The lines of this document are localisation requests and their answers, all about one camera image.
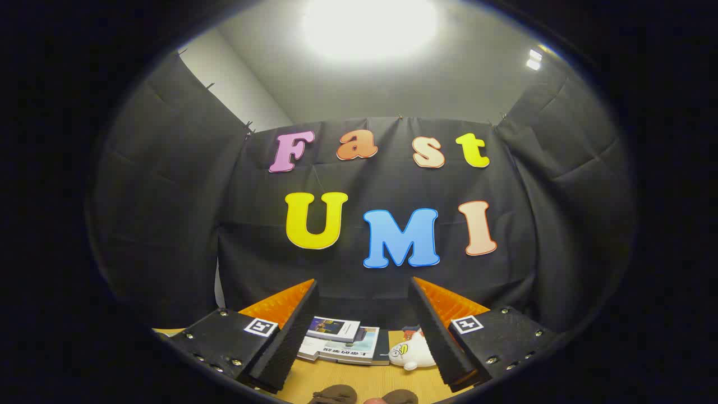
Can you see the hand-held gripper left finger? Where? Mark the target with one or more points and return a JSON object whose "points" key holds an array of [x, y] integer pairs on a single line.
{"points": [[291, 336]]}

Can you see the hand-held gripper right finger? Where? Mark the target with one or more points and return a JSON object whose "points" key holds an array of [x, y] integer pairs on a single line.
{"points": [[440, 342]]}

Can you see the brown fuzzy slipper shoe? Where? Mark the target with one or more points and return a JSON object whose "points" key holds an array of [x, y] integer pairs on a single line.
{"points": [[335, 394], [399, 396]]}

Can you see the white cover book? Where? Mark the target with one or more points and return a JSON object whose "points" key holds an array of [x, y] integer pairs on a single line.
{"points": [[311, 349]]}

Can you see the white plush toy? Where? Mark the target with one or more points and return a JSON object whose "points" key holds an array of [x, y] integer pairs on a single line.
{"points": [[415, 353]]}

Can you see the dark blue cover book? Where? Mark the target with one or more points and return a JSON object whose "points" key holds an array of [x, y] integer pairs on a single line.
{"points": [[334, 328]]}

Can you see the black cover book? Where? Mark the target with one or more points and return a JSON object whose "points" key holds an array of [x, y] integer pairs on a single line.
{"points": [[383, 348]]}

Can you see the light blue cover book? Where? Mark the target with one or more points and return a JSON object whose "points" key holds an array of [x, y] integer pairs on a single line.
{"points": [[359, 345]]}

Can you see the small ceiling spotlight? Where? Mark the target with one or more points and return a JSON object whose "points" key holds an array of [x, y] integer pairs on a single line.
{"points": [[534, 59]]}

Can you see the bright ceiling light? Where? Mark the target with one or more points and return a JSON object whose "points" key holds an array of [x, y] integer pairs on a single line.
{"points": [[370, 25]]}

